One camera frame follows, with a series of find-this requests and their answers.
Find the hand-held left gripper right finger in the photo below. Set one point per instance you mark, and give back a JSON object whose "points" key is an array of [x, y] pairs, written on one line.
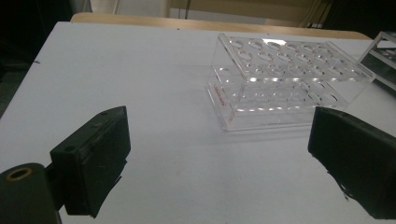
{"points": [[358, 155]]}

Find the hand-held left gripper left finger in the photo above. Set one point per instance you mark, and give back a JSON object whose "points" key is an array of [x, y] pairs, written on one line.
{"points": [[93, 161]]}

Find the metal test tube rack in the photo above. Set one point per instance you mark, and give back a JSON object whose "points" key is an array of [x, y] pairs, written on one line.
{"points": [[383, 56]]}

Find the clear acrylic test tube rack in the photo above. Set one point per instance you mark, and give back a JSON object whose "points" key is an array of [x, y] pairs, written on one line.
{"points": [[280, 60]]}

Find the white board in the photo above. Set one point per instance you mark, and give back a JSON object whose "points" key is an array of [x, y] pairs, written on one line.
{"points": [[155, 77]]}

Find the wooden table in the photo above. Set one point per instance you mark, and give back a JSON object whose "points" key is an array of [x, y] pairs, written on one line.
{"points": [[155, 21]]}

